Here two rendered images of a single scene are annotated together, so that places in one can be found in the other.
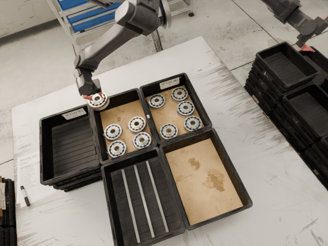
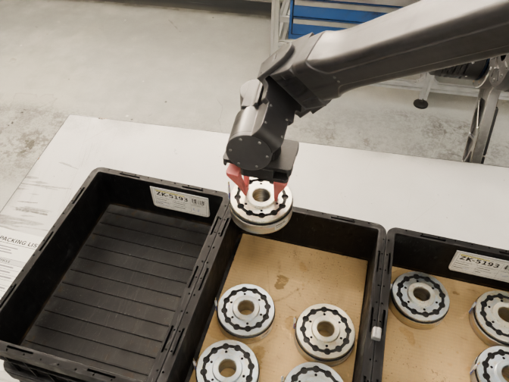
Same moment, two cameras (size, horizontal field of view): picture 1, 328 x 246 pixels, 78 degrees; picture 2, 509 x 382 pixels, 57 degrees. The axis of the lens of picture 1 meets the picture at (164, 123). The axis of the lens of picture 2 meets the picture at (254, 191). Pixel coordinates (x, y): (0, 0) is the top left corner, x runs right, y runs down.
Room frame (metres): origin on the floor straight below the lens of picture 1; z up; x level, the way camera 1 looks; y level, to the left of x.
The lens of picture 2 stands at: (0.20, 0.12, 1.62)
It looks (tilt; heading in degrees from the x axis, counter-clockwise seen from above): 48 degrees down; 23
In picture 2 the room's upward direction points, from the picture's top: straight up
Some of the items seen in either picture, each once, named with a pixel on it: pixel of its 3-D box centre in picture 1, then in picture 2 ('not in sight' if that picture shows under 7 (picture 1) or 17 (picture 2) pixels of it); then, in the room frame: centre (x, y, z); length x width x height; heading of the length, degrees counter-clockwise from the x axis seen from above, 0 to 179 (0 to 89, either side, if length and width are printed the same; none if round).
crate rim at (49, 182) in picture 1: (68, 140); (119, 261); (0.54, 0.52, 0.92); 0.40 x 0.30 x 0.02; 8
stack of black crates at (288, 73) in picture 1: (276, 80); not in sight; (1.03, -1.05, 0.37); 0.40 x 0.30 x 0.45; 13
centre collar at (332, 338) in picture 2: (136, 123); (325, 329); (0.59, 0.15, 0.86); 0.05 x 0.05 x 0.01
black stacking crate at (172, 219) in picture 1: (142, 197); not in sight; (0.19, 0.17, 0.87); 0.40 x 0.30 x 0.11; 8
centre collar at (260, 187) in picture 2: (97, 98); (260, 195); (0.68, 0.31, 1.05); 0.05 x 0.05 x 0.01
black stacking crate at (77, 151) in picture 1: (72, 144); (125, 277); (0.54, 0.52, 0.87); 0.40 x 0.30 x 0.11; 8
